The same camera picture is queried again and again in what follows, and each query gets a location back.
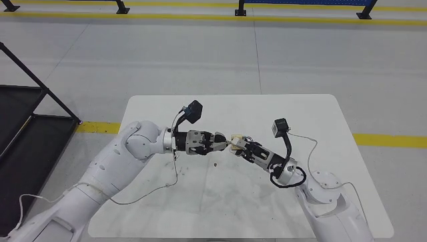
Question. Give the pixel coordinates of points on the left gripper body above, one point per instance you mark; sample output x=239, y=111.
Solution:
x=190, y=142

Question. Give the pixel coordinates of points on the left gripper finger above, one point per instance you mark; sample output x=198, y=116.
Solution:
x=213, y=137
x=213, y=148

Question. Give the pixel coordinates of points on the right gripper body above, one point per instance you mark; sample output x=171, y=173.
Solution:
x=275, y=165

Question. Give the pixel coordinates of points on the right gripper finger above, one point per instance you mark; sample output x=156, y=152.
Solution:
x=246, y=156
x=251, y=142

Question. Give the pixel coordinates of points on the small brass padlock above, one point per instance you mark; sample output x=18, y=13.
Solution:
x=237, y=142

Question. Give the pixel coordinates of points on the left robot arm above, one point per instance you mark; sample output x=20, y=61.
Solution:
x=100, y=172

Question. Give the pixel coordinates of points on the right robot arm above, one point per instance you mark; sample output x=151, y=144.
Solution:
x=333, y=215

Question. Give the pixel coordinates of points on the black metal rack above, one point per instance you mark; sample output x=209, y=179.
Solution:
x=23, y=148

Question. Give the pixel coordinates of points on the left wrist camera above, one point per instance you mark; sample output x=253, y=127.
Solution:
x=193, y=111

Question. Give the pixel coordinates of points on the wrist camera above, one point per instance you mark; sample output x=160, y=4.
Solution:
x=193, y=111
x=281, y=127

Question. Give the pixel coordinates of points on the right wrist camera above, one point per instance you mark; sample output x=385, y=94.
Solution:
x=281, y=127

